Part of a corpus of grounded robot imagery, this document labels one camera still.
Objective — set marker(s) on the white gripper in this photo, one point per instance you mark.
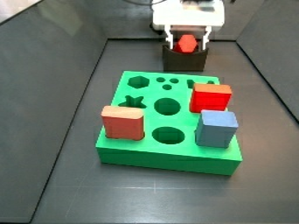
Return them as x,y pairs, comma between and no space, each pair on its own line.
188,13

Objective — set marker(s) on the red hexagon prism block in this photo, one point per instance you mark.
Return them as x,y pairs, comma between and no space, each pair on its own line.
185,44

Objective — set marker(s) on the green shape sorter board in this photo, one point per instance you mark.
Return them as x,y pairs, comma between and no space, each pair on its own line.
161,94

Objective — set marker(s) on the black curved cradle stand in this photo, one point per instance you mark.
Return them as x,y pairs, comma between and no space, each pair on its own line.
187,62

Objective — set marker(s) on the bright red square block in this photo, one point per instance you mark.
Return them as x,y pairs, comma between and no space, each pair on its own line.
209,96

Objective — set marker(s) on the blue square block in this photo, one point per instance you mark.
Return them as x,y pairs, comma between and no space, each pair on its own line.
216,128

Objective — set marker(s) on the salmon red rounded block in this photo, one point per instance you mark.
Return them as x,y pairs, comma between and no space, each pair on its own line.
122,122

